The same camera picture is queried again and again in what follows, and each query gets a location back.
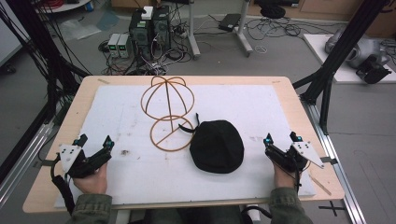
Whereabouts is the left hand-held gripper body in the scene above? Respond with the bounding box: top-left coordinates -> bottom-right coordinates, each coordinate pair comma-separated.
58,143 -> 112,180

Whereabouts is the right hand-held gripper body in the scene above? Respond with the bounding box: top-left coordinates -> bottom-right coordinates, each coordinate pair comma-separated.
264,140 -> 326,174

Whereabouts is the black knit hat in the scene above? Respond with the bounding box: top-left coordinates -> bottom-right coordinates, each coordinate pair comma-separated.
177,112 -> 246,175

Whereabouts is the copper wire hat stand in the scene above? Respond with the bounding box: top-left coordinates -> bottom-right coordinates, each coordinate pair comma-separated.
140,75 -> 196,153

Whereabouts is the person's left hand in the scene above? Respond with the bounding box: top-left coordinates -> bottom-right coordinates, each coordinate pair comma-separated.
72,161 -> 108,195

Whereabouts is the person's right hand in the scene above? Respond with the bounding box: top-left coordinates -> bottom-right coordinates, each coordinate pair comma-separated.
273,161 -> 302,189

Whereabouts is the black tape strip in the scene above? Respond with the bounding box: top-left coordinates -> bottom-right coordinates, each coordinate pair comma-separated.
319,156 -> 339,166
32,159 -> 56,170

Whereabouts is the thin wooden stick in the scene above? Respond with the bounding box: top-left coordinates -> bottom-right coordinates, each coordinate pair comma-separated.
307,173 -> 332,197

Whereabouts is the white foam mat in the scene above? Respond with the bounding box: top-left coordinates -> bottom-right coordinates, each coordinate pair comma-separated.
53,84 -> 318,209

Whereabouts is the white floor board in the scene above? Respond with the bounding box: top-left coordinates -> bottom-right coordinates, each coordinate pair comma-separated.
303,33 -> 396,85

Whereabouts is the grey power supply unit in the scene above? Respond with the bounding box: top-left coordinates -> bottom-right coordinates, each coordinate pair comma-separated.
106,33 -> 121,59
117,33 -> 131,60

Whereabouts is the black device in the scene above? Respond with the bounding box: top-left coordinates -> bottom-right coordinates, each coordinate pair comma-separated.
355,55 -> 393,85

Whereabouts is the grey rounded device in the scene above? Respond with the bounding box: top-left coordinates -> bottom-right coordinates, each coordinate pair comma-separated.
324,29 -> 390,70

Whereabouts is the black computer tower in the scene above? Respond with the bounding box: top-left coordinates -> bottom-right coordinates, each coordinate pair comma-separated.
150,5 -> 172,54
128,8 -> 154,62

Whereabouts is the flat black box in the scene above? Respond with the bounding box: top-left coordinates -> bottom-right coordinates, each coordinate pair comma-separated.
218,12 -> 243,33

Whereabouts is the black stool base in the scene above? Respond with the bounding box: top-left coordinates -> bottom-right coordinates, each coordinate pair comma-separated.
259,3 -> 287,20

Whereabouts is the white box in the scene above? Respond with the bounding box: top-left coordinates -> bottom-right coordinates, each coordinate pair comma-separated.
141,5 -> 155,21

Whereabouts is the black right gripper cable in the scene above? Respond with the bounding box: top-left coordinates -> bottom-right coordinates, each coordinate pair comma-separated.
291,164 -> 304,194

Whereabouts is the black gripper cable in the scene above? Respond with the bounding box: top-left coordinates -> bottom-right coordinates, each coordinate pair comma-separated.
50,155 -> 77,217
291,164 -> 304,194

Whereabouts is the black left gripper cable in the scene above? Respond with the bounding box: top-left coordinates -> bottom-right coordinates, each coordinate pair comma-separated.
50,155 -> 77,217

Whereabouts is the aluminium rail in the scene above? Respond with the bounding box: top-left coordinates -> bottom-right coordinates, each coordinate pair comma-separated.
300,94 -> 368,224
0,121 -> 57,209

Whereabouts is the black metal frame post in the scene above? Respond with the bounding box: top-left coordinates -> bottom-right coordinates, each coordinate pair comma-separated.
0,0 -> 92,185
291,0 -> 392,135

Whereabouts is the tangle of floor cables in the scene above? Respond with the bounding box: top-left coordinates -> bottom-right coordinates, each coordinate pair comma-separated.
244,16 -> 337,42

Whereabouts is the white desk leg frame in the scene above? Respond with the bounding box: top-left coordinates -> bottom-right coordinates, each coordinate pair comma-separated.
186,0 -> 202,61
233,0 -> 254,58

